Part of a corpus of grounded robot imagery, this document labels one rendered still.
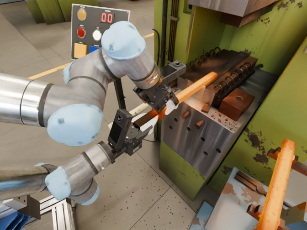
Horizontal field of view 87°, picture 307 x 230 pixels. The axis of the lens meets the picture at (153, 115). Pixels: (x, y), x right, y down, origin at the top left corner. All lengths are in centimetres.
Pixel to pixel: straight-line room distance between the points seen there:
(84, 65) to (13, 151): 184
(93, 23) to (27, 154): 147
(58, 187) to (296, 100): 80
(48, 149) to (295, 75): 193
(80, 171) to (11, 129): 196
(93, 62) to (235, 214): 71
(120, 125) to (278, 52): 90
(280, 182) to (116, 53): 52
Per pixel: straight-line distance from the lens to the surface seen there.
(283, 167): 60
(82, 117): 26
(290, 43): 108
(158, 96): 48
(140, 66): 36
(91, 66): 36
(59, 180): 48
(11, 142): 225
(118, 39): 33
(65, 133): 28
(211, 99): 74
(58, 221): 134
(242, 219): 79
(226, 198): 79
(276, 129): 87
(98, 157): 47
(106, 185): 155
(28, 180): 54
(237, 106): 70
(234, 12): 60
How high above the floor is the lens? 141
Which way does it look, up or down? 47 degrees down
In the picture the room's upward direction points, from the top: straight up
